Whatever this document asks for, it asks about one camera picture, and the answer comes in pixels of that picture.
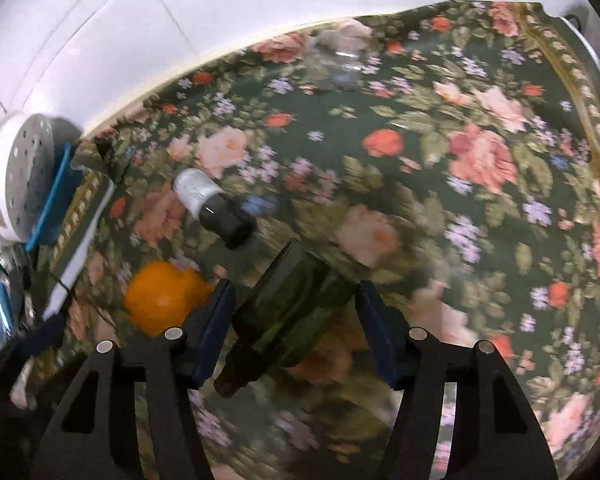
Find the blue plastic bowl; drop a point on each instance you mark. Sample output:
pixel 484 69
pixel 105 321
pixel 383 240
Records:
pixel 57 201

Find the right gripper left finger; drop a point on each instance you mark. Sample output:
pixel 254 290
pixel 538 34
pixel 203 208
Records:
pixel 93 432

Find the white box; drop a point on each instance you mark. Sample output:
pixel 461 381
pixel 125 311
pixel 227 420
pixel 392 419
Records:
pixel 69 254

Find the orange fruit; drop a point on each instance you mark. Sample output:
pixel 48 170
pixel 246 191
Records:
pixel 161 296

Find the dark green glass bottle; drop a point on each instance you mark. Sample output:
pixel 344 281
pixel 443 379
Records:
pixel 295 300

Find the small brown medicine bottle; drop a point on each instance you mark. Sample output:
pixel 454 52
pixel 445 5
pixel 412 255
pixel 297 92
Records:
pixel 212 208

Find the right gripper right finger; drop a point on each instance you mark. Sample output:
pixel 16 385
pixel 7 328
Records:
pixel 495 434

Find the clear plastic wrapper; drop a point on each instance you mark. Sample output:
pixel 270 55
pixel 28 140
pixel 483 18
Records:
pixel 335 58

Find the white perforated lid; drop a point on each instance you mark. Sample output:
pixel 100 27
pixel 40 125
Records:
pixel 31 147

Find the floral green table mat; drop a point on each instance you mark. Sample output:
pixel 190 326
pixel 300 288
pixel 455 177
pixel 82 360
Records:
pixel 461 177

